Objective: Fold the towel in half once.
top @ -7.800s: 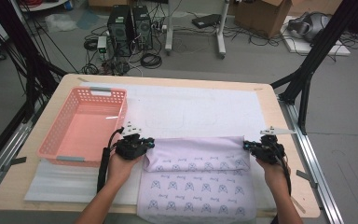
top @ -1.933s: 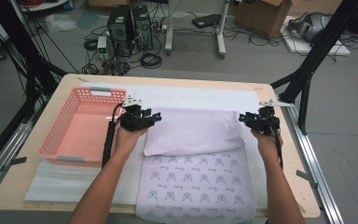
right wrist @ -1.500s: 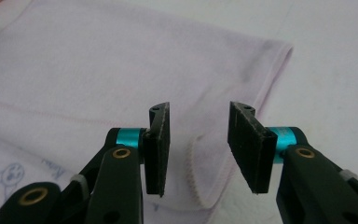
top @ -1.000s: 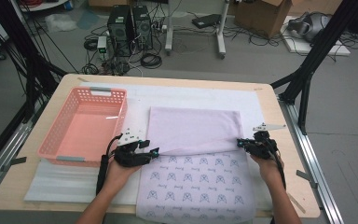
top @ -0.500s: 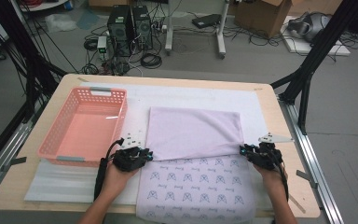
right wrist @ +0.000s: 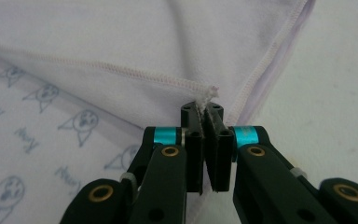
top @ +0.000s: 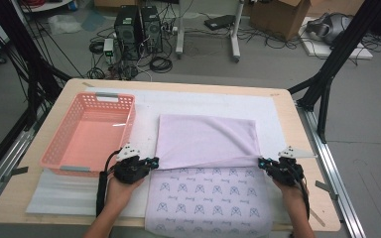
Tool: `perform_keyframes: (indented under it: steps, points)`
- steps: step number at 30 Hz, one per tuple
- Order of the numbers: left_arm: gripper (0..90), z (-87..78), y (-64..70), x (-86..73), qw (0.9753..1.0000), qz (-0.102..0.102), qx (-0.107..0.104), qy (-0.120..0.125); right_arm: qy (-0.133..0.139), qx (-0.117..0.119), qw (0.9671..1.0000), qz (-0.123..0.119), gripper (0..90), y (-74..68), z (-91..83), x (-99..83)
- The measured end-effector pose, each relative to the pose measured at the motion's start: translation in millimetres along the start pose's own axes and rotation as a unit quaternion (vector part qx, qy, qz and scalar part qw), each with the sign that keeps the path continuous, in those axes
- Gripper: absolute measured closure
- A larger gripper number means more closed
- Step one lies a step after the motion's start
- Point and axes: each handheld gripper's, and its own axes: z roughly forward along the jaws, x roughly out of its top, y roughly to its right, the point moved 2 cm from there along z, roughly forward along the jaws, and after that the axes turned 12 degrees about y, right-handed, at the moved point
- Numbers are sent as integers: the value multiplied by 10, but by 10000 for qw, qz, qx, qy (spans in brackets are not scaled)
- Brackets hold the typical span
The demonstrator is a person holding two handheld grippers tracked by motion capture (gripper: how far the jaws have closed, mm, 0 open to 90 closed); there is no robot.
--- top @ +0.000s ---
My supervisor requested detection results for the white flat board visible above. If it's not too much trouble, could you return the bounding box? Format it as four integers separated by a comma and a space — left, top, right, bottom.
299, 16, 374, 60

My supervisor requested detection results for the black sleeved cable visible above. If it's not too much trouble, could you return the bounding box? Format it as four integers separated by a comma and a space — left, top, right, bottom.
95, 149, 123, 217

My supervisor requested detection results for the white grid mat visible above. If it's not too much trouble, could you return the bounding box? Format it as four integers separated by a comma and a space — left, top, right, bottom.
25, 86, 309, 223

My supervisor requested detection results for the pink plastic basket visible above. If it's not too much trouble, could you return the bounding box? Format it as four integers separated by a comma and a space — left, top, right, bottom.
39, 92, 137, 179

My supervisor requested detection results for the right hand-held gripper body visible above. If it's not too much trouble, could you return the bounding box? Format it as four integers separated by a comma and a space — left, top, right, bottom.
267, 146, 318, 187

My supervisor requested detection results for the lilac patterned towel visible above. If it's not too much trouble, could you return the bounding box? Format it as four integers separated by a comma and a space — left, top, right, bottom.
144, 113, 274, 238

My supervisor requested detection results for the blue-grey sheet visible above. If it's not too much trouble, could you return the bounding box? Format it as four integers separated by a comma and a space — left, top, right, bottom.
80, 9, 107, 33

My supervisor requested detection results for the grey metal bracket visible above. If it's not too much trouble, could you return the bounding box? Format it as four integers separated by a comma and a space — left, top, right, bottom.
315, 179, 339, 201
1, 166, 29, 182

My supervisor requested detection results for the small white device green light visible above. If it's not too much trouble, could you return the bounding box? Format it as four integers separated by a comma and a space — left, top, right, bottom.
102, 38, 115, 63

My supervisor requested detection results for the small coiled black cable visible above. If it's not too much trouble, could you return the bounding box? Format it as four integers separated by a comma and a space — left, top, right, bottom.
87, 67, 107, 80
88, 41, 105, 56

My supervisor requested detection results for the large coiled black cable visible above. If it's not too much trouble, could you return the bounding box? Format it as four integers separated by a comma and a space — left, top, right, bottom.
149, 56, 174, 74

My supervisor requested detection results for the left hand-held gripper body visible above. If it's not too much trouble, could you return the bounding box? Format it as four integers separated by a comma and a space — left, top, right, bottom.
112, 142, 151, 185

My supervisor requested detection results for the flat cardboard sheet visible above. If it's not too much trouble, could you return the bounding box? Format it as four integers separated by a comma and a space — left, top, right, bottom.
307, 0, 366, 18

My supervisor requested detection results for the thin wooden stick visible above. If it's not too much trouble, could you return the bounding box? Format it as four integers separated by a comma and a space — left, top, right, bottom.
310, 208, 326, 227

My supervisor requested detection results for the wide black computer tower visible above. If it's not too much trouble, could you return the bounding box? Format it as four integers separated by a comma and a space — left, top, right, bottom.
113, 5, 143, 61

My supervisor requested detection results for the white metal stand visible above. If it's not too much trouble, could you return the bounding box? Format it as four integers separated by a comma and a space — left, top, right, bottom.
175, 0, 246, 63

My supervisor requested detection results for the grey rounded device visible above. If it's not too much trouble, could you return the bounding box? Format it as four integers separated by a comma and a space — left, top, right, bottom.
306, 12, 353, 46

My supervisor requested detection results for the black metal frame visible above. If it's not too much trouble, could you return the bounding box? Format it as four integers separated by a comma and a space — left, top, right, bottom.
0, 0, 72, 130
287, 0, 381, 144

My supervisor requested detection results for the aluminium rail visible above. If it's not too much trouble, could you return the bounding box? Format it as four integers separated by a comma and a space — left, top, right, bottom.
0, 108, 48, 216
296, 102, 366, 238

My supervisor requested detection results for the narrow black computer tower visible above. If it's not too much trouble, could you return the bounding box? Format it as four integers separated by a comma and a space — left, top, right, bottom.
140, 5, 164, 54

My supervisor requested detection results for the thin black cable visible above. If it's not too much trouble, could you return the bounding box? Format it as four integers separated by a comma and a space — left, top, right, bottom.
294, 165, 312, 221

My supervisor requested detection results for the flat black device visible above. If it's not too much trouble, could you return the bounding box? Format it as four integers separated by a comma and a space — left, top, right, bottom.
203, 14, 236, 32

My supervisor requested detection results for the round white table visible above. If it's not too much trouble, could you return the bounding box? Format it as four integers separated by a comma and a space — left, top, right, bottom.
19, 0, 73, 14

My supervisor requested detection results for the person's left hand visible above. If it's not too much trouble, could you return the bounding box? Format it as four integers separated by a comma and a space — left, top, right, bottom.
103, 177, 143, 216

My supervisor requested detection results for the low cardboard box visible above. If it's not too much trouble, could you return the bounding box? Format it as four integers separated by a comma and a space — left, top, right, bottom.
93, 0, 138, 8

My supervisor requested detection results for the clear plastic bag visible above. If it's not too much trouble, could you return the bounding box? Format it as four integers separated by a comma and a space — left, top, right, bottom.
48, 13, 83, 36

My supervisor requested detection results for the open cardboard box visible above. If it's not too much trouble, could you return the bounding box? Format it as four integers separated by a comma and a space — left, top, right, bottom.
248, 0, 312, 42

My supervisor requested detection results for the person's right hand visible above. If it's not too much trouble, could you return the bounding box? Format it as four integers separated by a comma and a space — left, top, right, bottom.
272, 179, 309, 216

